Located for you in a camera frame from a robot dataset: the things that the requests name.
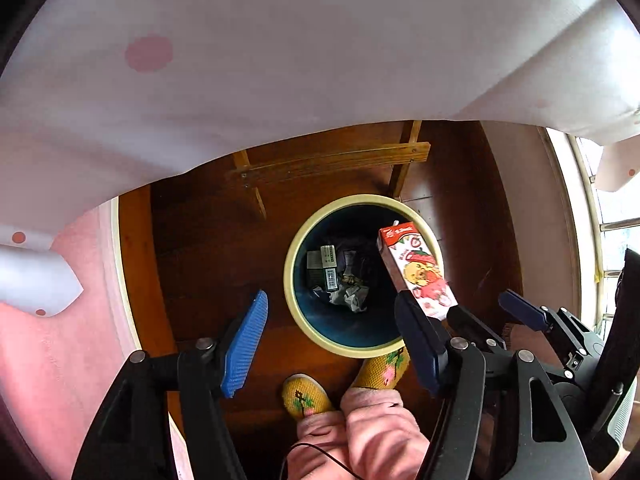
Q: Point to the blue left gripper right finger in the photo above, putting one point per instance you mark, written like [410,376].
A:
[425,339]

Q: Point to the right yellow embroidered slipper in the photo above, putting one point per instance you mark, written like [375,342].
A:
[383,372]

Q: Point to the pink trouser legs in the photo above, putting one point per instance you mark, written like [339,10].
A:
[370,435]

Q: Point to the round cream trash bin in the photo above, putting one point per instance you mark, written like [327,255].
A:
[353,219]

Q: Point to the cartoon patterned tablecloth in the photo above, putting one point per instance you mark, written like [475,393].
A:
[99,97]

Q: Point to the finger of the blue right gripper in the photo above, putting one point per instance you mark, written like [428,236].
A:
[465,324]
[532,316]

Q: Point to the left yellow embroidered slipper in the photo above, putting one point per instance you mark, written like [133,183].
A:
[303,396]

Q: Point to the yellow embroidered slipper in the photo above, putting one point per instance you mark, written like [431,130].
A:
[303,396]
[383,372]

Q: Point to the white paper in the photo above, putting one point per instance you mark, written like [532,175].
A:
[351,295]

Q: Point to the dark green carton box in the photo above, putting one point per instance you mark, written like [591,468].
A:
[314,269]

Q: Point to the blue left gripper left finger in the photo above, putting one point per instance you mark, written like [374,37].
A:
[241,349]

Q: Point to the red cartoon snack box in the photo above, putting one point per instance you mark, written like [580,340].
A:
[413,267]

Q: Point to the purple plastic bag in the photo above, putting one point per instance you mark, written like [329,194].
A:
[352,261]

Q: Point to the wooden table frame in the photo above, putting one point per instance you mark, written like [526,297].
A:
[401,155]

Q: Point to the white green medicine box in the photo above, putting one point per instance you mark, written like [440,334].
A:
[329,266]

